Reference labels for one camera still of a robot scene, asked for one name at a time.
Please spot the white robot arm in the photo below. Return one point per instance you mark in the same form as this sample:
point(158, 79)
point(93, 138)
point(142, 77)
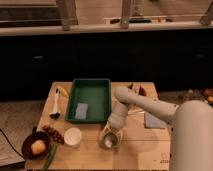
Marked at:
point(191, 146)

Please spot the green plastic tray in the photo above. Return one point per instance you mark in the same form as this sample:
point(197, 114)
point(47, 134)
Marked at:
point(96, 93)

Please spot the grey sponge in tray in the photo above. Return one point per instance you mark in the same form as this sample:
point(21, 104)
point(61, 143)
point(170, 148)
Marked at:
point(81, 111)

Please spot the yellow banana toy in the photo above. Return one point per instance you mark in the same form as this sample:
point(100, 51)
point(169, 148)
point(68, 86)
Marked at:
point(63, 91)

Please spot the grey cloth on table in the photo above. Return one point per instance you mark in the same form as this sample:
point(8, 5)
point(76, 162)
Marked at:
point(153, 122)

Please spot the white cup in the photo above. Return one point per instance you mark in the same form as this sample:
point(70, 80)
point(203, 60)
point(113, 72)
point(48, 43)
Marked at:
point(72, 137)

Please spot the green vegetable stalk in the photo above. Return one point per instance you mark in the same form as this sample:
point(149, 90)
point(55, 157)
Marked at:
point(50, 157)

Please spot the dark brown bowl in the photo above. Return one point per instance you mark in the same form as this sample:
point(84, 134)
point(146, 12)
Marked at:
point(34, 136)

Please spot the yellow potato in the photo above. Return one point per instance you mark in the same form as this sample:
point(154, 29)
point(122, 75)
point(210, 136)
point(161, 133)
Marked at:
point(38, 147)

